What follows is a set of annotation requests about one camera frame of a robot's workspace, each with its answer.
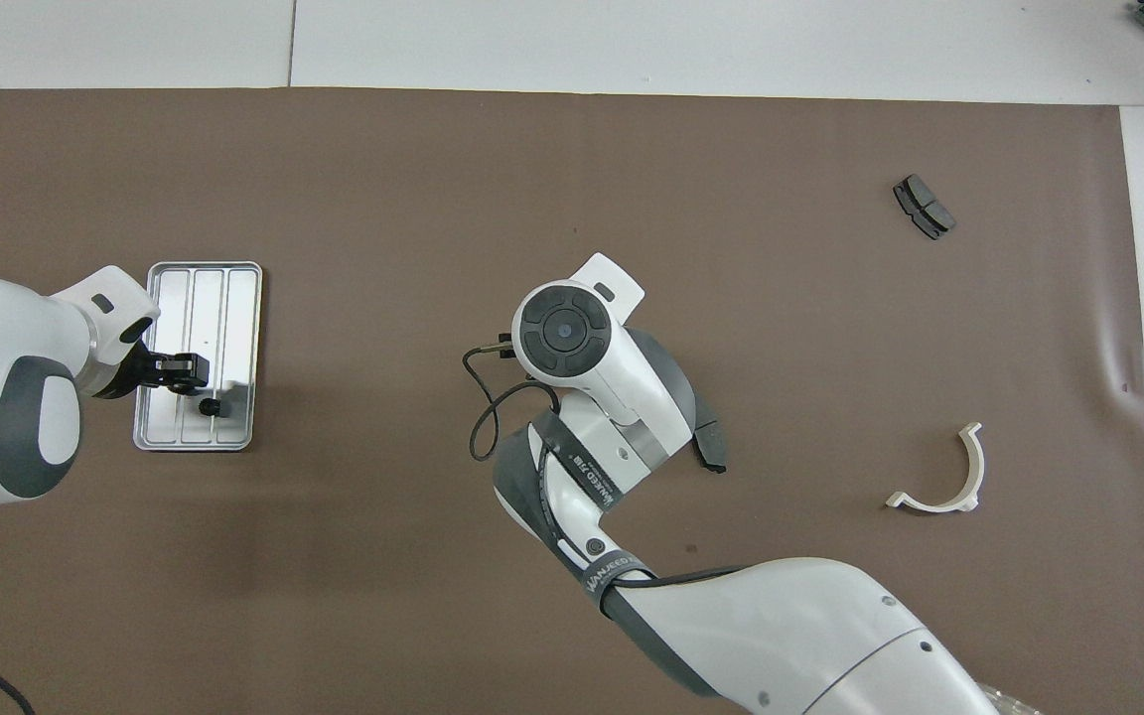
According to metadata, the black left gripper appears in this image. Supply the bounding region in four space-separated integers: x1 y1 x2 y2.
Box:
93 340 214 401

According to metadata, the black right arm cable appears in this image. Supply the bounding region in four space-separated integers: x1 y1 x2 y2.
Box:
463 341 747 597

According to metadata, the silver metal tray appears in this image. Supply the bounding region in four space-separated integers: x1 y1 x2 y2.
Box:
132 261 265 454

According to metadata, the long grey brake pad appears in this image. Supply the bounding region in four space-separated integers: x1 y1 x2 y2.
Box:
691 413 731 476

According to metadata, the brown paper table mat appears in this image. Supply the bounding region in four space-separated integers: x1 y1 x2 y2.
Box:
0 87 1144 715

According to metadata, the white semicircular plastic bracket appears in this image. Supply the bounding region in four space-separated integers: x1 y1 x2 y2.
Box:
885 421 986 515

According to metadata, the short grey brake pad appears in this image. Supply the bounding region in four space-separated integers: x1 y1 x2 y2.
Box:
892 173 958 241

